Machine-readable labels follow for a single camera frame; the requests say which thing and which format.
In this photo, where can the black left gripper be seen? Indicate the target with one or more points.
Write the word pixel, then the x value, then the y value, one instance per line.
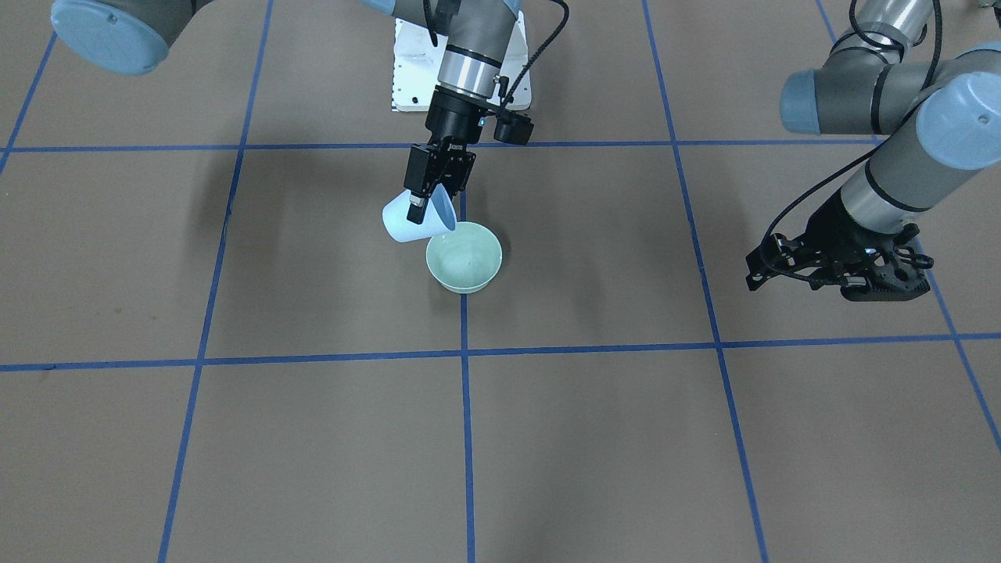
pixel 838 229

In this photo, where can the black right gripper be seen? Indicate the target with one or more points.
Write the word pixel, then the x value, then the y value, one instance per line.
pixel 453 119

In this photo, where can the green ceramic bowl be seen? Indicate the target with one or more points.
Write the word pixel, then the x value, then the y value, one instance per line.
pixel 465 260

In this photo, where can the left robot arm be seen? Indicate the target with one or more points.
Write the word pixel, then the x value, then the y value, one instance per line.
pixel 940 125

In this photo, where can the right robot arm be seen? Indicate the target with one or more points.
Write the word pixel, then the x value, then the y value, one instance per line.
pixel 133 37

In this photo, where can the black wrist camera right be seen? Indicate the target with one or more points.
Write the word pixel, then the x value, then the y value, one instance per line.
pixel 513 128

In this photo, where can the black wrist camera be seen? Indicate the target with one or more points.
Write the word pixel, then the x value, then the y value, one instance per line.
pixel 513 128
pixel 896 275

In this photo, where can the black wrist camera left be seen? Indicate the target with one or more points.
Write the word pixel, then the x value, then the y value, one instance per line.
pixel 896 275

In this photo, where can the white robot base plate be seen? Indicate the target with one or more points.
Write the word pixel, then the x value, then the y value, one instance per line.
pixel 419 67

